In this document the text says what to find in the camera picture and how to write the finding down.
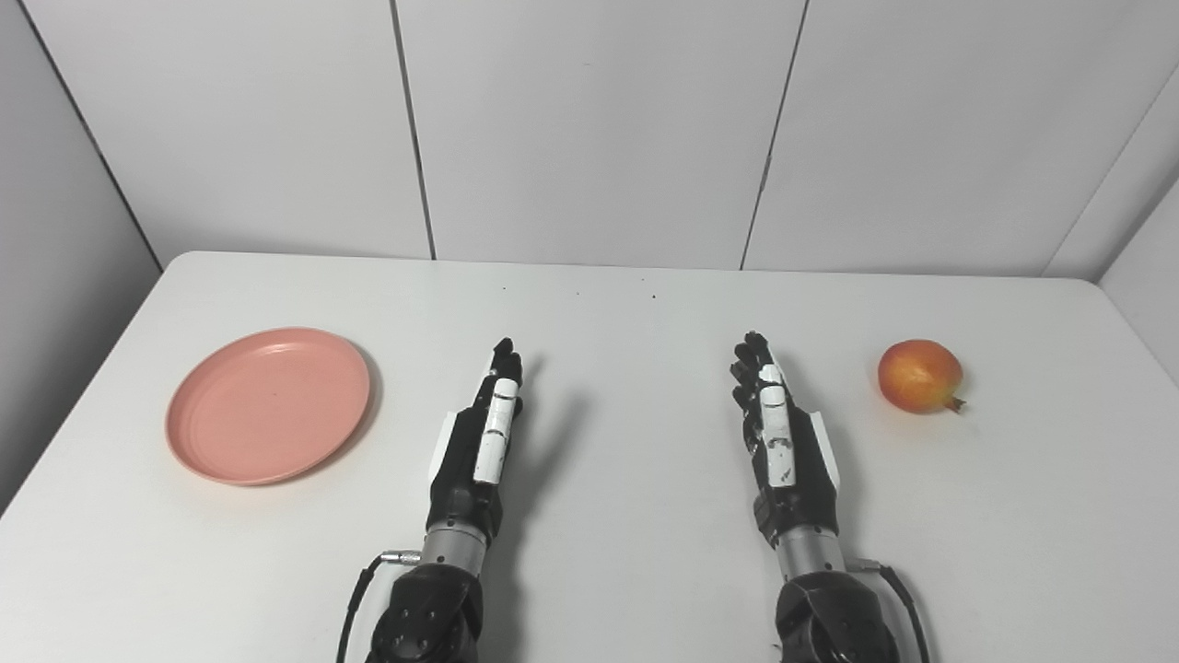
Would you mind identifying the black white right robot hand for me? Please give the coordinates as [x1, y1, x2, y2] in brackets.
[730, 331, 843, 549]

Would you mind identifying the red yellow pomegranate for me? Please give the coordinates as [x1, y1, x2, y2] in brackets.
[877, 339, 968, 415]

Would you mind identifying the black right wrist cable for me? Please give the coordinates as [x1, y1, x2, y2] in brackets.
[847, 559, 931, 663]

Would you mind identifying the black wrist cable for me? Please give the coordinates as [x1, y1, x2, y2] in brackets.
[847, 559, 931, 663]
[336, 550, 422, 663]

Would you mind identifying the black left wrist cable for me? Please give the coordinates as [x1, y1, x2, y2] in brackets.
[336, 550, 422, 663]

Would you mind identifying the pink round plate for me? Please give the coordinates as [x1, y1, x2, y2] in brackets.
[166, 327, 372, 486]

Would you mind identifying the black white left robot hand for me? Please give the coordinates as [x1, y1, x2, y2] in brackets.
[427, 337, 526, 546]

